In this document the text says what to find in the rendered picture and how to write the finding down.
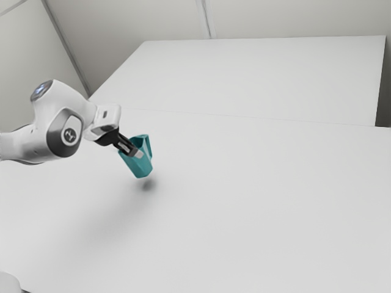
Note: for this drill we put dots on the teal faceted mug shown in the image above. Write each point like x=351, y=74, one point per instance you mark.
x=141, y=166

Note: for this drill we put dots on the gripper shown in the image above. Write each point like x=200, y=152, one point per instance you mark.
x=107, y=138

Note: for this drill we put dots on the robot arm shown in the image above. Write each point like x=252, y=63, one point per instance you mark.
x=58, y=122

